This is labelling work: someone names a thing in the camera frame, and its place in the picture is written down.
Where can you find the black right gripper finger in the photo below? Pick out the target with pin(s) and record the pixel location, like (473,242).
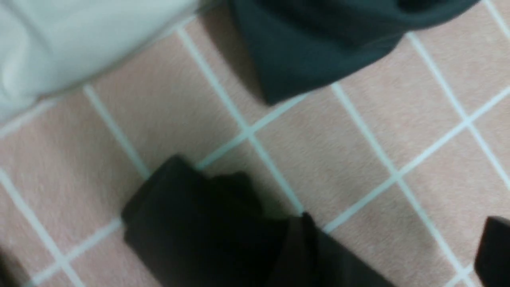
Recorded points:
(492,263)

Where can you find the white shirt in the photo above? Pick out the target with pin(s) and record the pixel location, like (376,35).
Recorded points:
(47,46)

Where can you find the dark gray long-sleeved shirt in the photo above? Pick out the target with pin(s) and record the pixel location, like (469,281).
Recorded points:
(182,228)

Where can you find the pink checkered tablecloth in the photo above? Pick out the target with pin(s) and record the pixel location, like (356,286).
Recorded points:
(402,161)

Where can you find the dark teal gray shirt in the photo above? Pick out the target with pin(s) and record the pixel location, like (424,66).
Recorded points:
(298,46)

